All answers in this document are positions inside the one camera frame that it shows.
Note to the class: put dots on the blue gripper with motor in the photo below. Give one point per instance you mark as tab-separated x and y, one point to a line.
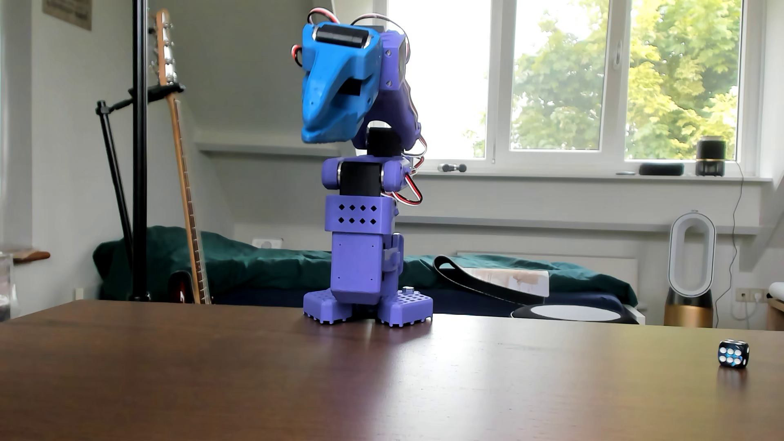
341	77

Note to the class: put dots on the black cylindrical speaker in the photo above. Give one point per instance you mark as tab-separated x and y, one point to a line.
710	153

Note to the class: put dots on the open white book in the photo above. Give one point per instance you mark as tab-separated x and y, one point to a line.
514	280

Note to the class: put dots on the framed wall picture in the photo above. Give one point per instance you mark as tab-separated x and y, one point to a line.
67	12

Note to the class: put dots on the white gold bladeless fan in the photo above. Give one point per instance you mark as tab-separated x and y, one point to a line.
689	306

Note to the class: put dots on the light wooden furniture piece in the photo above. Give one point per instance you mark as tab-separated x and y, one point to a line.
775	315

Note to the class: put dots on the purple robot arm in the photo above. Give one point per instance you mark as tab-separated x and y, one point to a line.
361	263

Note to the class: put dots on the dark blue mattress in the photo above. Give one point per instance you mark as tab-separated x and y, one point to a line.
465	301

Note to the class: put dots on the white window frame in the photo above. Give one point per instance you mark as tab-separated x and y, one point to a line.
501	79

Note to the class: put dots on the clear glass container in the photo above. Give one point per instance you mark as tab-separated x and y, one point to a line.
5	288

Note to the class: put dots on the wooden neck electric guitar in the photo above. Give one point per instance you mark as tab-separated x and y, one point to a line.
184	184

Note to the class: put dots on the blue dice with white dots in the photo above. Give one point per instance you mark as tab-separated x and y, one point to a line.
733	354

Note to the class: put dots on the small grey black dumbbell object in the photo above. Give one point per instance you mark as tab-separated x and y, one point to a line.
452	167

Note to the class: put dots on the black vertical stand pole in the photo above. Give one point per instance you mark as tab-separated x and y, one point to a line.
140	153

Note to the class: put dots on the white roll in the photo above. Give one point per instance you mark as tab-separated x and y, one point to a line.
778	291

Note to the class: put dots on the round black white tray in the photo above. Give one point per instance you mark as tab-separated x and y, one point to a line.
573	313

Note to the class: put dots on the flat black oval device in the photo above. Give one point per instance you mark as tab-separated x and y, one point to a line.
661	169

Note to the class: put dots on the white wall outlet plate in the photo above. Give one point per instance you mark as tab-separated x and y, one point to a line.
267	243

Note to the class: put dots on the black guitar stand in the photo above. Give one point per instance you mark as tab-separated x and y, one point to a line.
116	165

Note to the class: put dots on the brown wooden shelf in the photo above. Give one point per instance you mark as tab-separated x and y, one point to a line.
30	256

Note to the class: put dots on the white wall power socket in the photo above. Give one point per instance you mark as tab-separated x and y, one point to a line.
750	294

